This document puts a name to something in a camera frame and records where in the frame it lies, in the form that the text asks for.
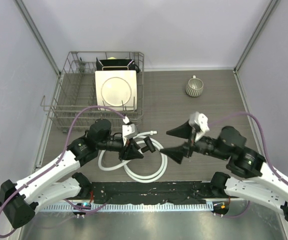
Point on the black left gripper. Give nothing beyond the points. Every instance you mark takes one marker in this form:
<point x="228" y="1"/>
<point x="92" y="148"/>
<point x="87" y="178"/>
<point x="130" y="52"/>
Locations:
<point x="123" y="149"/>

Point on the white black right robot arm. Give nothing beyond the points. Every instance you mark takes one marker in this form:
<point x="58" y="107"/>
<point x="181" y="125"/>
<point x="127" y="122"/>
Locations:
<point x="253" y="179"/>

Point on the grey wire dish rack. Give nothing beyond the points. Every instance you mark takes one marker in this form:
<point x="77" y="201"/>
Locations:
<point x="74" y="98"/>

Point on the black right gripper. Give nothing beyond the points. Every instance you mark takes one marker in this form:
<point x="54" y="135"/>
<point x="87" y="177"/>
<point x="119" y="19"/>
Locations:
<point x="189" y="143"/>

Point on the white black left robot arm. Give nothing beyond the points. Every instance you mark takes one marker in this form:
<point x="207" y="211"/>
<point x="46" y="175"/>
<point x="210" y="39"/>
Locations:
<point x="20" y="201"/>

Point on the black square dish in rack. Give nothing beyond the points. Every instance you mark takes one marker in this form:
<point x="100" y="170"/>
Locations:
<point x="121" y="64"/>

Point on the white slotted cable duct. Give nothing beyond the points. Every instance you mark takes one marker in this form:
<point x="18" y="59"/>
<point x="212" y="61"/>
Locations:
<point x="66" y="207"/>

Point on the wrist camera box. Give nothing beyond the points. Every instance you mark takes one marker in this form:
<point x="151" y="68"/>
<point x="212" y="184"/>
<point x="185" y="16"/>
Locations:
<point x="129" y="130"/>
<point x="199" y="122"/>

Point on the white square plate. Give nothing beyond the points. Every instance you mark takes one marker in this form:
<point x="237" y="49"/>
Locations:
<point x="117" y="89"/>

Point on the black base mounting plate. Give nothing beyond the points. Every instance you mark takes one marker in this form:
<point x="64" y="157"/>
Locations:
<point x="158" y="192"/>

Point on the grey ribbed ceramic mug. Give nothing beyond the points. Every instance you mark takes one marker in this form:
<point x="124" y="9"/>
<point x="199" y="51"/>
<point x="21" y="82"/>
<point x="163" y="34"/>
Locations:
<point x="194" y="87"/>

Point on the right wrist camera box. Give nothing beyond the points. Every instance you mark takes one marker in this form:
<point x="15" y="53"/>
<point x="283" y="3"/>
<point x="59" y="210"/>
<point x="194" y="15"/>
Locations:
<point x="199" y="122"/>

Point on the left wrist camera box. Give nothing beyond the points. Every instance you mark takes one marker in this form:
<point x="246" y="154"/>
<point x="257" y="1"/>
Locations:
<point x="129" y="130"/>

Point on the black elbow hose fitting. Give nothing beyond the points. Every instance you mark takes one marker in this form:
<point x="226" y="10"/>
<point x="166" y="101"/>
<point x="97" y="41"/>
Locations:
<point x="149" y="145"/>

